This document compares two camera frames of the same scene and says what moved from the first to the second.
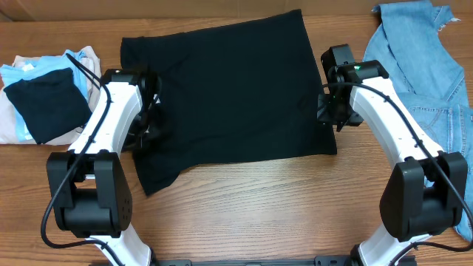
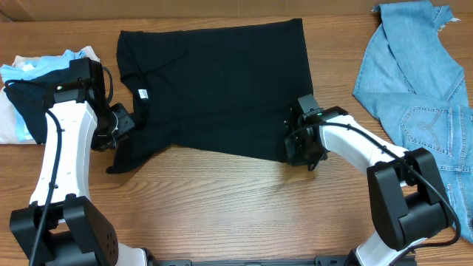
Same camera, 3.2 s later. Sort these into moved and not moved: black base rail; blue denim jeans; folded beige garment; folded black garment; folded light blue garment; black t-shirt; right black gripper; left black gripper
Moved: left black gripper; right black gripper; black t-shirt
Not moved: blue denim jeans; folded black garment; black base rail; folded beige garment; folded light blue garment
